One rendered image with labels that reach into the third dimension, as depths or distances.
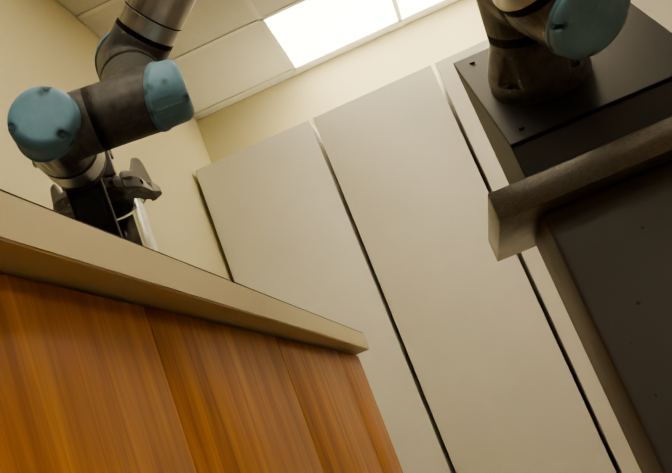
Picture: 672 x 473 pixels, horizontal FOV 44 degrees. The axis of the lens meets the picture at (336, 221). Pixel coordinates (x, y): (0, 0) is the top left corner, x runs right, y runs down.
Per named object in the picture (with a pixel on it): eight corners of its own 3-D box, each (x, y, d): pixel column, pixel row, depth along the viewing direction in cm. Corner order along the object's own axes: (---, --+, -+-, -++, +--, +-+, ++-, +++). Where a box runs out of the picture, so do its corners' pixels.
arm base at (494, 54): (575, 36, 129) (562, -21, 123) (604, 81, 117) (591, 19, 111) (482, 70, 132) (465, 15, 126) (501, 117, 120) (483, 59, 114)
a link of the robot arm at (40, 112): (93, 134, 86) (13, 162, 85) (114, 165, 97) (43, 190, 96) (69, 68, 88) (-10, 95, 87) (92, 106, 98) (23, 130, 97)
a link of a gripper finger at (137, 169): (164, 155, 121) (118, 151, 113) (177, 192, 120) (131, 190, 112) (149, 164, 122) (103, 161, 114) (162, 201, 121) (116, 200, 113)
